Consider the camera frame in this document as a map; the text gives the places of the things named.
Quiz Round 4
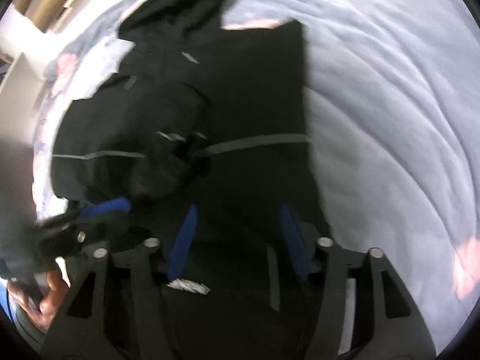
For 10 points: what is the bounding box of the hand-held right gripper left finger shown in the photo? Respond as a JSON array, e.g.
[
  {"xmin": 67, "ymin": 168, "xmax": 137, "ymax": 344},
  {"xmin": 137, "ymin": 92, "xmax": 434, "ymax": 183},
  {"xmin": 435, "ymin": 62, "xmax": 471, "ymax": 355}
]
[{"xmin": 39, "ymin": 204, "xmax": 199, "ymax": 360}]

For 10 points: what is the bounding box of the white wall shelf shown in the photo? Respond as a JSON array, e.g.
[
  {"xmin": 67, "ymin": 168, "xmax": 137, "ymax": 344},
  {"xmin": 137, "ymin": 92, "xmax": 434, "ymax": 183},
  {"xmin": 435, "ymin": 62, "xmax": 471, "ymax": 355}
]
[{"xmin": 0, "ymin": 5, "xmax": 51, "ymax": 91}]

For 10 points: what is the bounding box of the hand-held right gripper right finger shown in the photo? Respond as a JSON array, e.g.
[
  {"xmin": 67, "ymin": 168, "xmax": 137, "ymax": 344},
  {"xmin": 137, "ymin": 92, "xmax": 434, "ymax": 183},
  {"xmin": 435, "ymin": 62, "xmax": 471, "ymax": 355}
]
[{"xmin": 279, "ymin": 203, "xmax": 439, "ymax": 360}]

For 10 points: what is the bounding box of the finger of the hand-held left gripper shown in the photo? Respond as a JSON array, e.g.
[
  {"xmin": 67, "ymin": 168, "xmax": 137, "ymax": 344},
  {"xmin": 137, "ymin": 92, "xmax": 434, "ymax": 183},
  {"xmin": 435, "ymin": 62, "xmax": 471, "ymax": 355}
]
[{"xmin": 37, "ymin": 196, "xmax": 133, "ymax": 235}]

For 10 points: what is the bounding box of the person's left hand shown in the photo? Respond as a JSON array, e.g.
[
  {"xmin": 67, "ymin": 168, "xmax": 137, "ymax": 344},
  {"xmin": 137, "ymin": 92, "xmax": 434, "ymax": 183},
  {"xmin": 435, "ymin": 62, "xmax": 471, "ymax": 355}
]
[{"xmin": 7, "ymin": 268, "xmax": 70, "ymax": 336}]

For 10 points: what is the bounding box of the black jacket with reflective stripes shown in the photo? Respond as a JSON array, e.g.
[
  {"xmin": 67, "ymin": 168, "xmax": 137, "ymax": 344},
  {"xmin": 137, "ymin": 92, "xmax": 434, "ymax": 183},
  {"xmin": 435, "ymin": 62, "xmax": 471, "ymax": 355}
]
[{"xmin": 50, "ymin": 0, "xmax": 338, "ymax": 360}]

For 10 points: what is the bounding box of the grey floral blanket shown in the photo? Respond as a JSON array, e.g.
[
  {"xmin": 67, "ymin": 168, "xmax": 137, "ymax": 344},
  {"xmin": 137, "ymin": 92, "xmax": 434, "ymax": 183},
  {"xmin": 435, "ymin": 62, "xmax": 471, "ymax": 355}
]
[{"xmin": 32, "ymin": 0, "xmax": 480, "ymax": 357}]

